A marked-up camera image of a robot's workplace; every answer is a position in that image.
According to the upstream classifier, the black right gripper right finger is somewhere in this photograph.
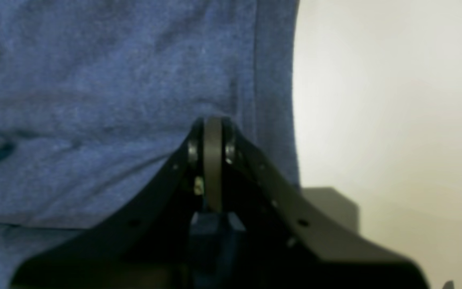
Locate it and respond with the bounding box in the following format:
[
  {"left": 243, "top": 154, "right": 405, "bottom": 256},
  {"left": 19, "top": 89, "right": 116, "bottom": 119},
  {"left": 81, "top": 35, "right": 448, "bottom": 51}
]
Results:
[{"left": 223, "top": 120, "right": 428, "bottom": 289}]

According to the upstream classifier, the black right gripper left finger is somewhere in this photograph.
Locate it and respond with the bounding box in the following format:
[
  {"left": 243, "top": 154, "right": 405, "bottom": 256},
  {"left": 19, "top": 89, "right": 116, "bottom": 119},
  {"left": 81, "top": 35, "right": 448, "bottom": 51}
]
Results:
[{"left": 10, "top": 118, "right": 223, "bottom": 289}]

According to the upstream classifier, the navy blue t-shirt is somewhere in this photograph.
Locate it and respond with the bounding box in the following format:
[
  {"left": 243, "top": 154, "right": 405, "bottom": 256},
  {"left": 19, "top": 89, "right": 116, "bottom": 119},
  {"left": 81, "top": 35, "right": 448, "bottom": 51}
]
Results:
[{"left": 0, "top": 0, "right": 300, "bottom": 289}]

